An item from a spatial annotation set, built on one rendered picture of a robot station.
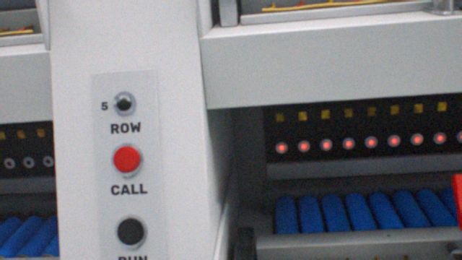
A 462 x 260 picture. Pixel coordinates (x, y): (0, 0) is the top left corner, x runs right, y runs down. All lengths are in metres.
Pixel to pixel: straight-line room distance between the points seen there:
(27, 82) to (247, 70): 0.14
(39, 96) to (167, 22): 0.10
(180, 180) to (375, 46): 0.14
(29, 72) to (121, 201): 0.10
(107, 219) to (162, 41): 0.11
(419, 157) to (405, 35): 0.19
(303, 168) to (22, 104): 0.25
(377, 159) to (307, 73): 0.18
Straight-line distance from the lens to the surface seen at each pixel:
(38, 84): 0.33
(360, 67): 0.30
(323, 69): 0.29
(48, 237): 0.44
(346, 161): 0.45
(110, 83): 0.30
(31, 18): 0.41
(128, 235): 0.29
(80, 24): 0.31
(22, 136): 0.50
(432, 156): 0.47
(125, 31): 0.30
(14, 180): 0.52
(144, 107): 0.29
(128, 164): 0.29
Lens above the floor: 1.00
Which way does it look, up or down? 2 degrees up
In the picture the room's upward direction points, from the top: 3 degrees counter-clockwise
